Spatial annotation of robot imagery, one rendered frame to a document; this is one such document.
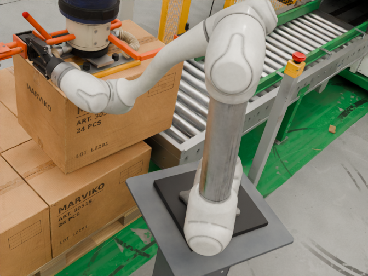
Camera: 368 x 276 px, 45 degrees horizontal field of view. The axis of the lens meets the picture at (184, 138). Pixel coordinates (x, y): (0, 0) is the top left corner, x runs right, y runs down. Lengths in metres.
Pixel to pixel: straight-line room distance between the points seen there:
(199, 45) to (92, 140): 0.81
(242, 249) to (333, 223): 1.39
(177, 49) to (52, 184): 1.02
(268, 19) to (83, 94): 0.60
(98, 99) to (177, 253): 0.61
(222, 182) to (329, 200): 1.88
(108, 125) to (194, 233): 0.70
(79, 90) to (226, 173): 0.52
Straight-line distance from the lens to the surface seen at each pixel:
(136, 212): 2.58
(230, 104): 1.13
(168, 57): 1.30
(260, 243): 1.73
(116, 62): 1.85
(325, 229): 2.94
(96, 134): 1.89
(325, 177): 3.28
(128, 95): 1.53
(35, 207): 2.00
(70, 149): 1.86
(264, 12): 1.18
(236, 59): 1.00
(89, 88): 1.42
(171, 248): 1.63
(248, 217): 1.76
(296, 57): 2.28
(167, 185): 1.78
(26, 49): 1.67
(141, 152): 2.23
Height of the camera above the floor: 2.08
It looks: 41 degrees down
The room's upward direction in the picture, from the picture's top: 12 degrees clockwise
